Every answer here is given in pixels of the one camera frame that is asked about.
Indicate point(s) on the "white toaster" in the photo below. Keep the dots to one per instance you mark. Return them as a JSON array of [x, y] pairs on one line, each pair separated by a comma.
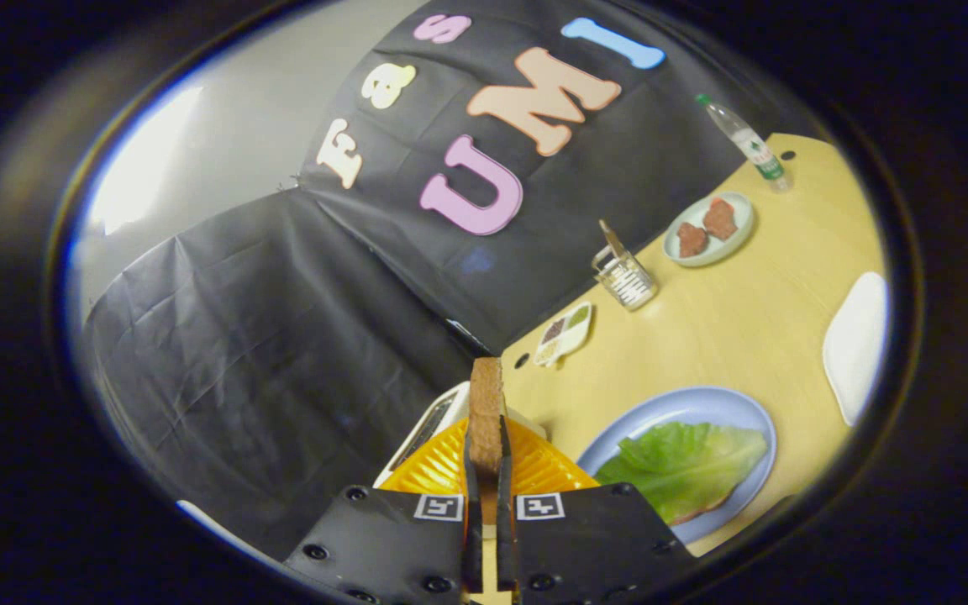
[[450, 397]]

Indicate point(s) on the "white oblong plate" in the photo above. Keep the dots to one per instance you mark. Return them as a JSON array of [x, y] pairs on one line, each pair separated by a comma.
[[858, 344]]

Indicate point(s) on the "green lettuce leaf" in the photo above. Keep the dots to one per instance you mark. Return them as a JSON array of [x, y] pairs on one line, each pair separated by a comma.
[[686, 466]]

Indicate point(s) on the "divided condiment dish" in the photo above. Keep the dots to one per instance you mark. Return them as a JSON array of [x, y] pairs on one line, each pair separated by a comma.
[[564, 336]]

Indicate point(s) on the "pale green plate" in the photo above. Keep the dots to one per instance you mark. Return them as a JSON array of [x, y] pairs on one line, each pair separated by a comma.
[[690, 214]]

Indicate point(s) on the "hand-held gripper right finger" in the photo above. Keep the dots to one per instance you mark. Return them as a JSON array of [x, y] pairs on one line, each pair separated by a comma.
[[507, 538]]

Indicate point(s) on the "black backdrop cloth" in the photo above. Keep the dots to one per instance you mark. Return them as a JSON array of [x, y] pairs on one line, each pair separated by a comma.
[[282, 336]]

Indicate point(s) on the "clear plastic water bottle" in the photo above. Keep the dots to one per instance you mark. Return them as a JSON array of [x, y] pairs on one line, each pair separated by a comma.
[[749, 147]]

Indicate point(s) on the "glass utensil holder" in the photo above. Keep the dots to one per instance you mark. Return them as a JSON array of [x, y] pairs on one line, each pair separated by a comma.
[[628, 286]]

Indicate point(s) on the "brown meat patty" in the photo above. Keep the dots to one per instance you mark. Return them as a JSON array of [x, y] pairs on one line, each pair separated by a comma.
[[720, 218], [691, 240]]

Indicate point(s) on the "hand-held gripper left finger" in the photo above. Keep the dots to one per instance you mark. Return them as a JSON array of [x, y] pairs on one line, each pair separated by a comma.
[[473, 538]]

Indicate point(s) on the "light blue round plate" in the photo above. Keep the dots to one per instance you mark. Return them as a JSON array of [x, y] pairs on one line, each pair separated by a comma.
[[677, 403]]

